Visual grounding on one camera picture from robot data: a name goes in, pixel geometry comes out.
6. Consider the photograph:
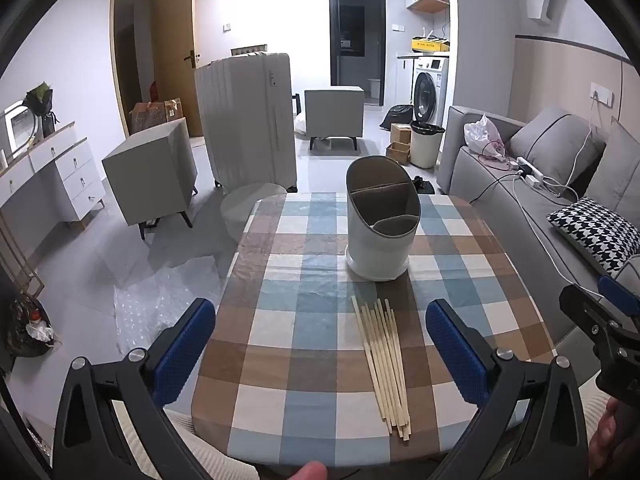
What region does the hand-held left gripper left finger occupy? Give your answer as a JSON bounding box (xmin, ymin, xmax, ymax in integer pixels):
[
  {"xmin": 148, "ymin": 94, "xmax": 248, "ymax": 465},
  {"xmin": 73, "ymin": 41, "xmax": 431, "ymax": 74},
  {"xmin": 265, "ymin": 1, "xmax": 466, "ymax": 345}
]
[{"xmin": 52, "ymin": 298, "xmax": 221, "ymax": 480}]

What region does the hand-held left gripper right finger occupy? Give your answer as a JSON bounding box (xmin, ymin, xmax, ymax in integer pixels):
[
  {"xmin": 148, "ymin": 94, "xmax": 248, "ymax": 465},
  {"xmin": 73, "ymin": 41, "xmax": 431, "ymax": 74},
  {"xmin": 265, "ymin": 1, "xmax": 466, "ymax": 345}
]
[{"xmin": 425, "ymin": 299, "xmax": 588, "ymax": 480}]

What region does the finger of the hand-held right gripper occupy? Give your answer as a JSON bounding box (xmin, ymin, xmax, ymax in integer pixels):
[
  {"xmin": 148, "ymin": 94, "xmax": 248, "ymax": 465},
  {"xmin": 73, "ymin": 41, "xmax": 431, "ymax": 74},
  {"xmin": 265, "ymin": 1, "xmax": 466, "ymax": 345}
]
[
  {"xmin": 597, "ymin": 275, "xmax": 640, "ymax": 321},
  {"xmin": 559, "ymin": 284, "xmax": 640, "ymax": 406}
]

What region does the bundle of wooden chopsticks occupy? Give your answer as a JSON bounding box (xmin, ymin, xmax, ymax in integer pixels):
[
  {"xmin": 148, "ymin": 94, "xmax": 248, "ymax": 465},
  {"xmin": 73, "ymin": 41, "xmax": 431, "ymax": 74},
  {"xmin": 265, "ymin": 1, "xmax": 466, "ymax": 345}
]
[{"xmin": 351, "ymin": 296, "xmax": 412, "ymax": 442}]

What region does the white grey utensil holder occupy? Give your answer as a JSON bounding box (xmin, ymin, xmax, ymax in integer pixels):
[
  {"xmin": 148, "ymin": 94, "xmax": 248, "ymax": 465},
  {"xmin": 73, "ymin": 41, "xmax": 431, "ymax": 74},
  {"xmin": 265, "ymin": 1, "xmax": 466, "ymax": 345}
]
[{"xmin": 345, "ymin": 156, "xmax": 422, "ymax": 282}]

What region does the person's right hand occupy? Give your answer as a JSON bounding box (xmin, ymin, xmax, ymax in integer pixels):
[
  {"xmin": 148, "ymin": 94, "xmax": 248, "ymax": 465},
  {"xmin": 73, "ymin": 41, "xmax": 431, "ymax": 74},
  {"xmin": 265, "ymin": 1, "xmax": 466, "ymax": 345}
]
[{"xmin": 587, "ymin": 400, "xmax": 626, "ymax": 466}]

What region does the person's left hand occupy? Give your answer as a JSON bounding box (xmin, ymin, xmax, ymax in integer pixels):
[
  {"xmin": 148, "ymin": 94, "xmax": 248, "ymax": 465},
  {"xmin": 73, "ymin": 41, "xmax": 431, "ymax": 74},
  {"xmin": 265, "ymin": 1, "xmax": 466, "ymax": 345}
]
[{"xmin": 289, "ymin": 461, "xmax": 329, "ymax": 480}]

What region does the bubble wrap sheet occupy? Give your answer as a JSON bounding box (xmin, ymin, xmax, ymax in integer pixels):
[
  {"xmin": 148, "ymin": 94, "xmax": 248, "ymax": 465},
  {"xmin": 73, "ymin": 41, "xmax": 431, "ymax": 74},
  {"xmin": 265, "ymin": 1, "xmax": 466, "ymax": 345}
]
[{"xmin": 114, "ymin": 255, "xmax": 236, "ymax": 356}]

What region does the houndstooth pillow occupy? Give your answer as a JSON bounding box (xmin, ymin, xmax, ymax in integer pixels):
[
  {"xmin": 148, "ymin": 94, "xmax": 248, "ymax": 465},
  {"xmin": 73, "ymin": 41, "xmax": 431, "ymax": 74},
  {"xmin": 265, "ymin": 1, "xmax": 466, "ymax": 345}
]
[{"xmin": 546, "ymin": 197, "xmax": 640, "ymax": 277}]

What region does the cream knit cloth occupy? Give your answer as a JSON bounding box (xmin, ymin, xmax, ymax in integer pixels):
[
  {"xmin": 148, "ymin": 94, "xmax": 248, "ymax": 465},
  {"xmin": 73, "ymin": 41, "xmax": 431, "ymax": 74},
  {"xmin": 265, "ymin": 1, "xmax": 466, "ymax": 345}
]
[{"xmin": 20, "ymin": 384, "xmax": 612, "ymax": 480}]

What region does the checked tablecloth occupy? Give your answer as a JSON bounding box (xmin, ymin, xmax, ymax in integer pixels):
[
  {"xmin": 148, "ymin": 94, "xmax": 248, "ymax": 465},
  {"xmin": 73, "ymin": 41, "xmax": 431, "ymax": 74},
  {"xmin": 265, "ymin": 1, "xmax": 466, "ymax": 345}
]
[{"xmin": 192, "ymin": 191, "xmax": 558, "ymax": 468}]

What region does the grey sofa cushion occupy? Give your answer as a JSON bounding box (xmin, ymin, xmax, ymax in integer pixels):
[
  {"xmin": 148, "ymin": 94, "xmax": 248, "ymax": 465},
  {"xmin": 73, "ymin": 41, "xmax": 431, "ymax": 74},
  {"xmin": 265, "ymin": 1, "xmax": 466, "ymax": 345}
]
[
  {"xmin": 585, "ymin": 117, "xmax": 640, "ymax": 211},
  {"xmin": 510, "ymin": 106, "xmax": 606, "ymax": 186}
]

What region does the grey sofa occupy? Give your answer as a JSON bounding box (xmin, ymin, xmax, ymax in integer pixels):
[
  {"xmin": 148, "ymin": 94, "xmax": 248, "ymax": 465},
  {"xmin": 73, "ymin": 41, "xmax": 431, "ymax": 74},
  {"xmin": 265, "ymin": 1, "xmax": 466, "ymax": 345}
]
[{"xmin": 437, "ymin": 105, "xmax": 640, "ymax": 391}]

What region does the white power strip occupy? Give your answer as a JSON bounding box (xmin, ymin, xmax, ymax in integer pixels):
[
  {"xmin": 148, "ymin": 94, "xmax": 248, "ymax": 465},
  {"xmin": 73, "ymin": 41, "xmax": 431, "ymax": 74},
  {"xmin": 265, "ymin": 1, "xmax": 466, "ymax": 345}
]
[{"xmin": 515, "ymin": 156, "xmax": 547, "ymax": 187}]

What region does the black waste bin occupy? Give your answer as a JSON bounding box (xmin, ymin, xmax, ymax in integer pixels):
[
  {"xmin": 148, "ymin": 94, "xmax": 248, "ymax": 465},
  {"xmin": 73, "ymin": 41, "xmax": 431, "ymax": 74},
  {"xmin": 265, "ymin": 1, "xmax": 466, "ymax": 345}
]
[{"xmin": 7, "ymin": 296, "xmax": 63, "ymax": 358}]

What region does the grey nightstand cabinet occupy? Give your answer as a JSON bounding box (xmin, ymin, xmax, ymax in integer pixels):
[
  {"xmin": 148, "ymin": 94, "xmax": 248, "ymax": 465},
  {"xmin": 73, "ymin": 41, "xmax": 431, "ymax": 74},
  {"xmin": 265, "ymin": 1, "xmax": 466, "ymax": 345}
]
[
  {"xmin": 304, "ymin": 86, "xmax": 366, "ymax": 152},
  {"xmin": 101, "ymin": 117, "xmax": 199, "ymax": 241}
]

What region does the white plastic bag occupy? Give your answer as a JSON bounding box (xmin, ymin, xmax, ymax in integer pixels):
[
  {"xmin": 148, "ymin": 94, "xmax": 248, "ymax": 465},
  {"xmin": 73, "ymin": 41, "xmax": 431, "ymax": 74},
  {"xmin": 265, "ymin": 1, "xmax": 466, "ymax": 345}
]
[{"xmin": 464, "ymin": 114, "xmax": 507, "ymax": 161}]

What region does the beige trash bin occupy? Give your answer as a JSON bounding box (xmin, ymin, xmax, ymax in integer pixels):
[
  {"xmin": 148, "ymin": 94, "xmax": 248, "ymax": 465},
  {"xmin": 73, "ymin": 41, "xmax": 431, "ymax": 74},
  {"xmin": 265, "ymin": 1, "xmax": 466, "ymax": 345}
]
[{"xmin": 409, "ymin": 120, "xmax": 446, "ymax": 170}]

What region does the white dresser with drawers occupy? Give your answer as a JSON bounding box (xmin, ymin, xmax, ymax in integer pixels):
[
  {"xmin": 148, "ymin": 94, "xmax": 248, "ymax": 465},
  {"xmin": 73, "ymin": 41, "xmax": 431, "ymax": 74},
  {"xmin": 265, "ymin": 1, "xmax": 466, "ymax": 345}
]
[{"xmin": 0, "ymin": 121, "xmax": 107, "ymax": 231}]

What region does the white ribbed suitcase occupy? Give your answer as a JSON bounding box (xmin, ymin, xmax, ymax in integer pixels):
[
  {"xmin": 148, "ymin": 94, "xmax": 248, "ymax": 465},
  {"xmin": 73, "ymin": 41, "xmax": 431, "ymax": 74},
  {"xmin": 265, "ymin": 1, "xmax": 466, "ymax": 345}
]
[{"xmin": 194, "ymin": 52, "xmax": 299, "ymax": 195}]

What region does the large brown cardboard box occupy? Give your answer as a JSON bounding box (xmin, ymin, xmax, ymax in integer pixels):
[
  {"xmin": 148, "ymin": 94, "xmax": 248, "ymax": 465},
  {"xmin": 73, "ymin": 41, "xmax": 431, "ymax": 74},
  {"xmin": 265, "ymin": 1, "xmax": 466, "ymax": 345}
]
[{"xmin": 129, "ymin": 97, "xmax": 183, "ymax": 136}]

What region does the black garbage bag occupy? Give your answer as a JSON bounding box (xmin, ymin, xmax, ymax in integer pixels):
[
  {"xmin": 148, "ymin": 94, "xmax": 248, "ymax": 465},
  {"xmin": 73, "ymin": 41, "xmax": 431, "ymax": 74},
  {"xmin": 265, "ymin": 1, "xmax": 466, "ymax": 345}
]
[{"xmin": 379, "ymin": 104, "xmax": 416, "ymax": 131}]

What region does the white washing machine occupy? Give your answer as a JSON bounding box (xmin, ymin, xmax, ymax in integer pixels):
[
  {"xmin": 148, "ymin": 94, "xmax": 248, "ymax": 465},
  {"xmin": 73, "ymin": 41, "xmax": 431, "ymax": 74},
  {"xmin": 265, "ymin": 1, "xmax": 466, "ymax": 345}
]
[{"xmin": 412, "ymin": 55, "xmax": 451, "ymax": 128}]

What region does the lit vanity mirror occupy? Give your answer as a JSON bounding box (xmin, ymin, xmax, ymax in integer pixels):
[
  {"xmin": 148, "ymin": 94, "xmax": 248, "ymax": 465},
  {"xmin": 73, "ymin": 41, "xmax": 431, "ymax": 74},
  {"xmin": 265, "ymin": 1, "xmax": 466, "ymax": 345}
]
[{"xmin": 2, "ymin": 100, "xmax": 41, "ymax": 153}]

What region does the dark handbag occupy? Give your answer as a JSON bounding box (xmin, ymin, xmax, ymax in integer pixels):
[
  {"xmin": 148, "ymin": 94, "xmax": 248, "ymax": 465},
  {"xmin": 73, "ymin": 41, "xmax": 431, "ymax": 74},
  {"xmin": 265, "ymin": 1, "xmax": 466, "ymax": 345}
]
[{"xmin": 25, "ymin": 82, "xmax": 61, "ymax": 136}]

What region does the wooden door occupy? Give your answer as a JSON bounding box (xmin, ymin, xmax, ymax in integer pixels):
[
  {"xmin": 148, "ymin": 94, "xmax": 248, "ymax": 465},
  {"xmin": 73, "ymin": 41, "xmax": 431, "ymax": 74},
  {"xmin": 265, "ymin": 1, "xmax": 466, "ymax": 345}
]
[{"xmin": 151, "ymin": 0, "xmax": 198, "ymax": 138}]

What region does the yellow crate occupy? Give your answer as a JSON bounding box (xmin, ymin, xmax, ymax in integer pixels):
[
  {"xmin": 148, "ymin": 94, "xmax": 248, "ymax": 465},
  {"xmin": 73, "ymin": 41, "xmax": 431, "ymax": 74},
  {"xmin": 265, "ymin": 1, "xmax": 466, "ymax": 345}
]
[{"xmin": 411, "ymin": 35, "xmax": 451, "ymax": 54}]

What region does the black framed doorway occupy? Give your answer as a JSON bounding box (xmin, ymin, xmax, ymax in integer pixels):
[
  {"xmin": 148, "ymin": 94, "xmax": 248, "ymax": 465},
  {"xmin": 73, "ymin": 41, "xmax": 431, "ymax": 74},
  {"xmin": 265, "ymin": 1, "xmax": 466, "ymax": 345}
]
[{"xmin": 328, "ymin": 0, "xmax": 386, "ymax": 106}]

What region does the gold wire rack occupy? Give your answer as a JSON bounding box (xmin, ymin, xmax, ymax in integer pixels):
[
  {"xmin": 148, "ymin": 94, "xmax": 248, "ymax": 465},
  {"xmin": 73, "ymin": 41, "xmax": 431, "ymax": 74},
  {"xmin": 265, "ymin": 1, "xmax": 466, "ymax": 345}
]
[{"xmin": 0, "ymin": 220, "xmax": 45, "ymax": 297}]

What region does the wall socket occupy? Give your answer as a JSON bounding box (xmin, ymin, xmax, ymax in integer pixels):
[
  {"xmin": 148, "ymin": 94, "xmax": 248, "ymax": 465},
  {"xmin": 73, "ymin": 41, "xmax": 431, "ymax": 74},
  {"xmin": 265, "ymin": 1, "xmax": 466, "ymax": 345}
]
[{"xmin": 589, "ymin": 82, "xmax": 614, "ymax": 107}]

